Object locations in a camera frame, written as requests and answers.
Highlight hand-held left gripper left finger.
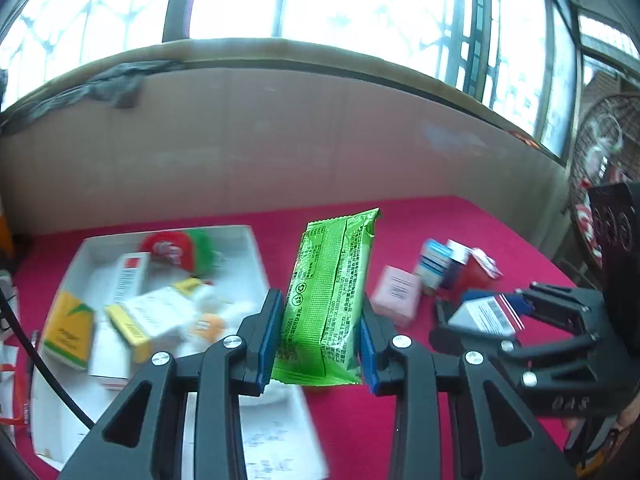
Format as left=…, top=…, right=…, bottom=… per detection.
left=59, top=287, right=285, bottom=480

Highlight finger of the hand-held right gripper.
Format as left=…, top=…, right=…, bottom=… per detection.
left=430, top=300, right=602, bottom=387
left=462, top=282, right=607, bottom=335

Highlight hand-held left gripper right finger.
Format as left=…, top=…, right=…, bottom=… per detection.
left=357, top=297, right=578, bottom=480

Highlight white blue red box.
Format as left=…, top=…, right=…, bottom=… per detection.
left=447, top=294, right=526, bottom=337

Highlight green snack packet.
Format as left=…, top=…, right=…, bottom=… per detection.
left=270, top=207, right=382, bottom=387

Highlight white tray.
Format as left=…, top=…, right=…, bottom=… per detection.
left=30, top=224, right=331, bottom=480

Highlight red white patterned seat cushion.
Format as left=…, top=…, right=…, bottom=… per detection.
left=574, top=202, right=603, bottom=261

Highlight white plush toy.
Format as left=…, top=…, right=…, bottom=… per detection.
left=192, top=282, right=258, bottom=334

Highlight pink small box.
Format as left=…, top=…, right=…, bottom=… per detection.
left=369, top=265, right=424, bottom=327

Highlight red small packet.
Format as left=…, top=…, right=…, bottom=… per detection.
left=450, top=247, right=504, bottom=294

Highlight dark blue white box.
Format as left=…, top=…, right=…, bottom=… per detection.
left=442, top=240, right=474, bottom=289

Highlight blue white striped box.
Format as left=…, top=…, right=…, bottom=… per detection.
left=417, top=239, right=454, bottom=295

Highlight white box yellow ends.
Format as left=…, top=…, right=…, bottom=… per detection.
left=104, top=287, right=198, bottom=364

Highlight pink mat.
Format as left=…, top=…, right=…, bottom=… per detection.
left=10, top=195, right=601, bottom=480

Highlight orange cloth strip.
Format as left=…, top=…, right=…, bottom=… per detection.
left=509, top=130, right=542, bottom=150

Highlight red green round packet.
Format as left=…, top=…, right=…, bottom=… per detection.
left=139, top=227, right=219, bottom=277

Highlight white box red label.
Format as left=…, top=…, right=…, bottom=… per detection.
left=102, top=252, right=151, bottom=311

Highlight yellow green box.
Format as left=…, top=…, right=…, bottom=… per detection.
left=41, top=290, right=97, bottom=372

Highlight white bag orange trim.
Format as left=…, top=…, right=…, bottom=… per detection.
left=0, top=345, right=36, bottom=429

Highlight grey cloth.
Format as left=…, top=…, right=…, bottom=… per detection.
left=0, top=57, right=184, bottom=136

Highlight window with grille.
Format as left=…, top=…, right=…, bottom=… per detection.
left=0, top=0, right=640, bottom=161

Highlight black cable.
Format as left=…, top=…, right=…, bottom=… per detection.
left=0, top=280, right=97, bottom=431

